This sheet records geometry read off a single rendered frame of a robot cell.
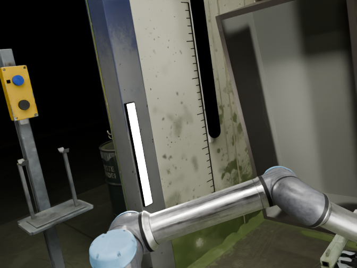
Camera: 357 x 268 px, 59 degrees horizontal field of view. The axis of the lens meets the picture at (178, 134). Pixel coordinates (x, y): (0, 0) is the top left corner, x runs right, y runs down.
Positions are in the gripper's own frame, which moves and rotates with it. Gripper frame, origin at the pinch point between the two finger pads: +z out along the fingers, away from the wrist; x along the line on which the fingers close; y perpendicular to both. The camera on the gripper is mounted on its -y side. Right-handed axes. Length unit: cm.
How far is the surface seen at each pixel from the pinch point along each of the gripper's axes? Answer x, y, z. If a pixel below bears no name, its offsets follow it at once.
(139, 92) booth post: -6, -89, 94
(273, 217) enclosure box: 24.8, 0.4, 40.6
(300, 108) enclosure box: 50, -58, 24
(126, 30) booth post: -6, -124, 91
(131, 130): -19, -69, 94
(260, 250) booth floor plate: 49, 43, 71
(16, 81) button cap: -66, -108, 110
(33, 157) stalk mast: -66, -69, 120
